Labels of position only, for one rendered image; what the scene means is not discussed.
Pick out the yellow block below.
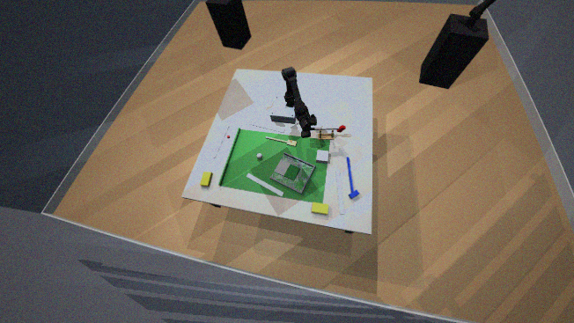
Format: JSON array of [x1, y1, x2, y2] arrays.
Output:
[[200, 172, 213, 187], [312, 202, 328, 214]]

